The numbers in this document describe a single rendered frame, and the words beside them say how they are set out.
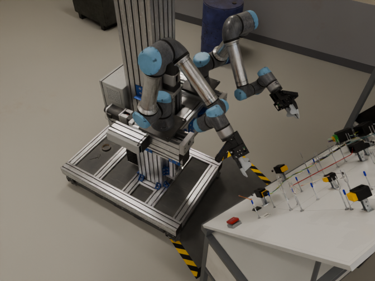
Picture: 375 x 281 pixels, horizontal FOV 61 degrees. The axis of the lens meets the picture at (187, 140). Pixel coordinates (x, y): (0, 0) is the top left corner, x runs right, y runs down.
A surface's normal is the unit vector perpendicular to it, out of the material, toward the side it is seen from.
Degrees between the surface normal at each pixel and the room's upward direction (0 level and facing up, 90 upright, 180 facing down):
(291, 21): 90
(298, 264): 0
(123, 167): 0
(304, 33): 90
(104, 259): 0
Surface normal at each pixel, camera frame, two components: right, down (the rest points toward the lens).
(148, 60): -0.55, 0.50
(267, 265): 0.01, -0.70
